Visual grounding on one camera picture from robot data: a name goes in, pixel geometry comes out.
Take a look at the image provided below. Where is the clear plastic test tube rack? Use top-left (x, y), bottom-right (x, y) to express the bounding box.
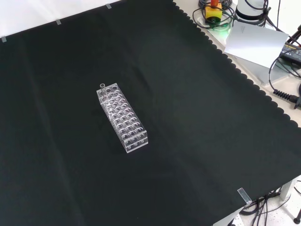
top-left (96, 82), bottom-right (149, 154)

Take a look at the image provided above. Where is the clear glass test tube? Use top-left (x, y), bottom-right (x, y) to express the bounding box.
top-left (99, 83), bottom-right (111, 112)

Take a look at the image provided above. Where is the black bench cloth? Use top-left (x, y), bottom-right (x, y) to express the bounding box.
top-left (0, 0), bottom-right (301, 226)

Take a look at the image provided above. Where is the yellow stop button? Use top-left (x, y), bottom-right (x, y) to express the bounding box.
top-left (205, 0), bottom-right (223, 24)

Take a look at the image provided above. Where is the pale grey board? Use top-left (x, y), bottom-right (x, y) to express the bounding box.
top-left (223, 20), bottom-right (289, 69)

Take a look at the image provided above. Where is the black power adapter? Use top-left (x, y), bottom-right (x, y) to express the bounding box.
top-left (279, 42), bottom-right (301, 63)

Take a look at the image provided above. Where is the grey table leg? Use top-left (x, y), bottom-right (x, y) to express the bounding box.
top-left (280, 179), bottom-right (295, 201)

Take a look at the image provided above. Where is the black tripod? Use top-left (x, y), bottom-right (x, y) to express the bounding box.
top-left (287, 23), bottom-right (301, 48)

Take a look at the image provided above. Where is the black cable with ribbed plug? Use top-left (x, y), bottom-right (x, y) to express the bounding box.
top-left (269, 57), bottom-right (301, 109)

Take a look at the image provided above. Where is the black floor cable bundle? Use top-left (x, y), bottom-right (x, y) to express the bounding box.
top-left (239, 191), bottom-right (284, 226)

